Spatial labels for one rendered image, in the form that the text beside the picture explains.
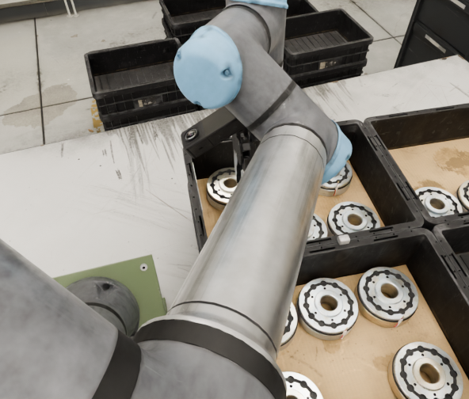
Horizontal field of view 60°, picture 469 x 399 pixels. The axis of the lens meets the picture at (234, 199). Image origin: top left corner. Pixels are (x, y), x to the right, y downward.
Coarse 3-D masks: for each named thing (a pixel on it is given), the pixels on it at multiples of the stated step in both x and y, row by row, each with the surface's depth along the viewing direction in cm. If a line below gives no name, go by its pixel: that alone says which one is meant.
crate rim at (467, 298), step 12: (420, 228) 72; (360, 240) 70; (372, 240) 70; (384, 240) 70; (396, 240) 70; (432, 240) 70; (312, 252) 70; (324, 252) 68; (336, 252) 69; (444, 264) 67; (456, 276) 66; (456, 288) 65; (468, 300) 63
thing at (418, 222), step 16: (368, 144) 86; (384, 160) 82; (192, 176) 81; (192, 192) 77; (400, 192) 77; (416, 208) 74; (400, 224) 72; (416, 224) 72; (320, 240) 70; (336, 240) 70
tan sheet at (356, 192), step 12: (204, 180) 92; (204, 192) 90; (348, 192) 90; (360, 192) 90; (204, 204) 88; (324, 204) 88; (336, 204) 88; (372, 204) 88; (204, 216) 86; (216, 216) 86; (324, 216) 86
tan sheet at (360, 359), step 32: (352, 288) 75; (416, 288) 75; (416, 320) 71; (288, 352) 68; (320, 352) 68; (352, 352) 68; (384, 352) 68; (448, 352) 68; (320, 384) 65; (352, 384) 65; (384, 384) 65
